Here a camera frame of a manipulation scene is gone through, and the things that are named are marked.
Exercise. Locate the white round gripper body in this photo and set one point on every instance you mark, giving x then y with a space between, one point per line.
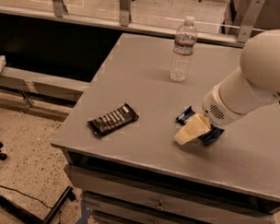
214 109

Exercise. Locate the black metal floor stand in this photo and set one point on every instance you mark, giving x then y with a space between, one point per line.
29 218

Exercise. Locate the blue tape on floor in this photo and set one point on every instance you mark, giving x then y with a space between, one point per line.
85 215

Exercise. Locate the grey wooden drawer cabinet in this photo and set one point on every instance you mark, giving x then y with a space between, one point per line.
139 174

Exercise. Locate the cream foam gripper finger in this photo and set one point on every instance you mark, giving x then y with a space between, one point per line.
196 126

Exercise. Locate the black rxbar chocolate wrapper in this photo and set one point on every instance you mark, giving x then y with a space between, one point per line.
113 121

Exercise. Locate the grey metal window frame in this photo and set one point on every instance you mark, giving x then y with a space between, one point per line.
224 22

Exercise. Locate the grey metal rail bench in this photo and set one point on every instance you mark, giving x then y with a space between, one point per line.
45 85

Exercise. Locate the clear plastic water bottle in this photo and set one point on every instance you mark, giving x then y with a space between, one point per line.
182 51

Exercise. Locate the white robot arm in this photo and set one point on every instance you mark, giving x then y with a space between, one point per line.
255 83

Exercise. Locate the blue rxbar blueberry wrapper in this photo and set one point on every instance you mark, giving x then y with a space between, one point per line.
210 137

